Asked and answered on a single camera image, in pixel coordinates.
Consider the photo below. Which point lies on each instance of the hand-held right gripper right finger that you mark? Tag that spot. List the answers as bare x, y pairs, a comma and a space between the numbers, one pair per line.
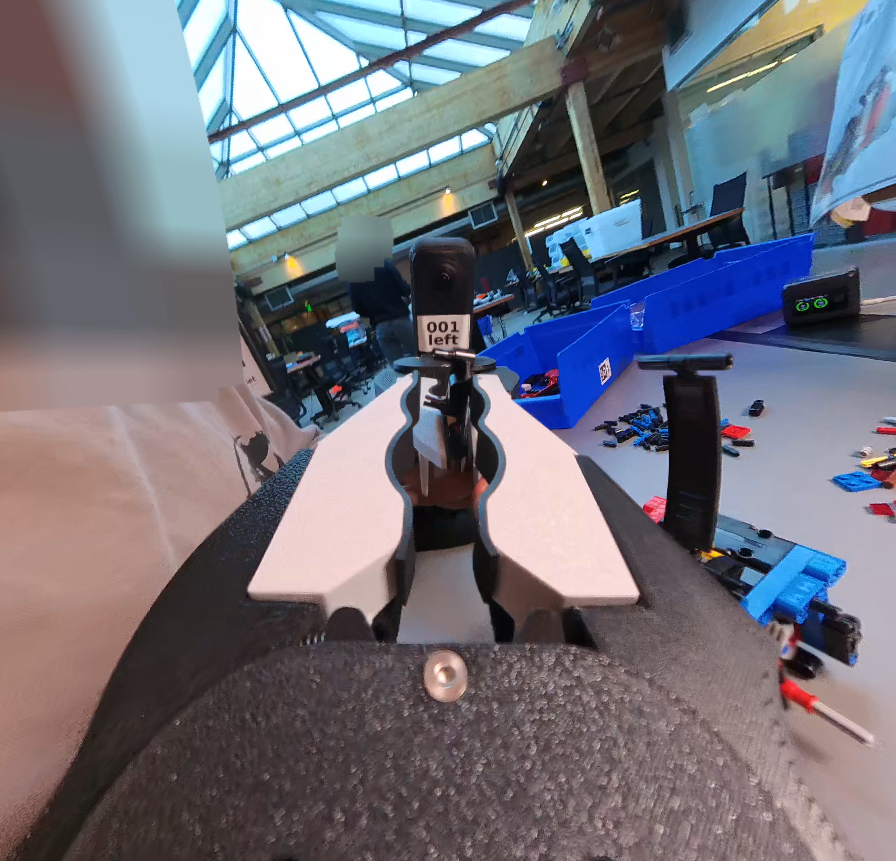
560, 525

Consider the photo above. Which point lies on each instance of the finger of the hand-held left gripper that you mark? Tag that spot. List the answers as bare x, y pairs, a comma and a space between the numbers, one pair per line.
428, 441

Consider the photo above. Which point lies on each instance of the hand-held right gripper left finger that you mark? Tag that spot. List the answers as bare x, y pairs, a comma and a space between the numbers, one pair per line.
329, 525

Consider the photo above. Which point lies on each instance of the lego car chassis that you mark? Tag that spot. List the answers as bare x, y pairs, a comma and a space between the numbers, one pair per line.
798, 581

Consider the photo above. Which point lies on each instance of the pile of colourful lego pieces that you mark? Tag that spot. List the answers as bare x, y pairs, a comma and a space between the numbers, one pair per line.
857, 481

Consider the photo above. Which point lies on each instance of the lego instruction booklet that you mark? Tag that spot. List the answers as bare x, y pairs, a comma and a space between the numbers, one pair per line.
861, 105

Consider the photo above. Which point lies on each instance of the pile of black blue pins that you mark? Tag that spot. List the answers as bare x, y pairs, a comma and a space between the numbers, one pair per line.
644, 427

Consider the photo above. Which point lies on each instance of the black office chair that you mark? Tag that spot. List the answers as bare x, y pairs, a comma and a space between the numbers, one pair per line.
728, 206
577, 266

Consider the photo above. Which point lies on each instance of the blue bin with square label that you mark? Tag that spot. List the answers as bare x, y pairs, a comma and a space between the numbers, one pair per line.
581, 385

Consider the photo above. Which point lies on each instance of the stack of white storage boxes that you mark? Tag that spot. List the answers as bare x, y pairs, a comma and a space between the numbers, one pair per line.
602, 231

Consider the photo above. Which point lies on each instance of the long wooden desk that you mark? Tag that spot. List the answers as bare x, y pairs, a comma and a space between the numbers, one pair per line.
686, 227

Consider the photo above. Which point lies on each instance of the long blue storage bin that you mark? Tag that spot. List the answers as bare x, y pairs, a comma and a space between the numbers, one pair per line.
735, 287

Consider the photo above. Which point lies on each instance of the black power bank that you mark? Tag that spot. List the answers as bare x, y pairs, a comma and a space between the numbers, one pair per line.
819, 301

